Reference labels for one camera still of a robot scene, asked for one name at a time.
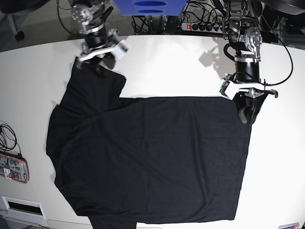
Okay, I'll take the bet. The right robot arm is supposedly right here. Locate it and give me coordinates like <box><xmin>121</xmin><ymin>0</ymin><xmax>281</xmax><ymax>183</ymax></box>
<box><xmin>71</xmin><ymin>0</ymin><xmax>119</xmax><ymax>70</ymax></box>

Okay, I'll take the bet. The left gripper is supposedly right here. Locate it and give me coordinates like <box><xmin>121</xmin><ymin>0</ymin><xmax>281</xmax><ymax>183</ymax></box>
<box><xmin>228</xmin><ymin>72</ymin><xmax>278</xmax><ymax>125</ymax></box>

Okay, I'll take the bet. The black T-shirt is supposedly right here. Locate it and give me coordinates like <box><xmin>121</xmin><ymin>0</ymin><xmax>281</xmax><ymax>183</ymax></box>
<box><xmin>46</xmin><ymin>64</ymin><xmax>252</xmax><ymax>229</ymax></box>

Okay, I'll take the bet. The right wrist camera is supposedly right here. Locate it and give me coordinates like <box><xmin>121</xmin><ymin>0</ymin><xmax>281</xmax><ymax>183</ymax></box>
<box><xmin>112</xmin><ymin>40</ymin><xmax>129</xmax><ymax>60</ymax></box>

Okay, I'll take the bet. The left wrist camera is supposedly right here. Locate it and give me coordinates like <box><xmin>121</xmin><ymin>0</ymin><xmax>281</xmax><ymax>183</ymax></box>
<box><xmin>219</xmin><ymin>74</ymin><xmax>239</xmax><ymax>100</ymax></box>

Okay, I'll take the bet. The sticker label at table edge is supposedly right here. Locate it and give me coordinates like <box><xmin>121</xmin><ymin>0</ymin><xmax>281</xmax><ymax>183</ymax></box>
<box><xmin>278</xmin><ymin>222</ymin><xmax>300</xmax><ymax>229</ymax></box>

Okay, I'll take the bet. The white power strip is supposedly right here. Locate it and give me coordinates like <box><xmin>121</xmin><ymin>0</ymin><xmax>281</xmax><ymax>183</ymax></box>
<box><xmin>181</xmin><ymin>22</ymin><xmax>222</xmax><ymax>34</ymax></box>

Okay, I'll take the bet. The black chair caster wheel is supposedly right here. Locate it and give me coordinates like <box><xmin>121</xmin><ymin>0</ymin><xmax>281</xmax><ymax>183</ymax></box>
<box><xmin>15</xmin><ymin>31</ymin><xmax>25</xmax><ymax>41</ymax></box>

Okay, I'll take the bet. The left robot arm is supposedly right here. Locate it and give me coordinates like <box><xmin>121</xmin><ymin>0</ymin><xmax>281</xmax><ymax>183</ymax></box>
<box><xmin>219</xmin><ymin>0</ymin><xmax>278</xmax><ymax>125</ymax></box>

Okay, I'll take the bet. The black coiled cable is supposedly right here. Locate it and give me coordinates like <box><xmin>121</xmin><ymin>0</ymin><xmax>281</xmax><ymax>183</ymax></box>
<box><xmin>0</xmin><ymin>122</ymin><xmax>22</xmax><ymax>158</ymax></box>

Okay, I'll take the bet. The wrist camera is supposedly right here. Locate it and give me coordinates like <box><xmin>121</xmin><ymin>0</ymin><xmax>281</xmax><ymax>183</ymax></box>
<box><xmin>219</xmin><ymin>74</ymin><xmax>239</xmax><ymax>100</ymax></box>
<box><xmin>112</xmin><ymin>40</ymin><xmax>129</xmax><ymax>60</ymax></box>

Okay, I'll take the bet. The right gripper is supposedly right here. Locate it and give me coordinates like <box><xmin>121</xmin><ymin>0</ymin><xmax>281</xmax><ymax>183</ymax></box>
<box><xmin>75</xmin><ymin>28</ymin><xmax>119</xmax><ymax>76</ymax></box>

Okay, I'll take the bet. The orange-edged circuit board case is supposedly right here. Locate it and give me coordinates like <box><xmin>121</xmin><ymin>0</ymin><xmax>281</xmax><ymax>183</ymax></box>
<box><xmin>0</xmin><ymin>152</ymin><xmax>30</xmax><ymax>184</ymax></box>

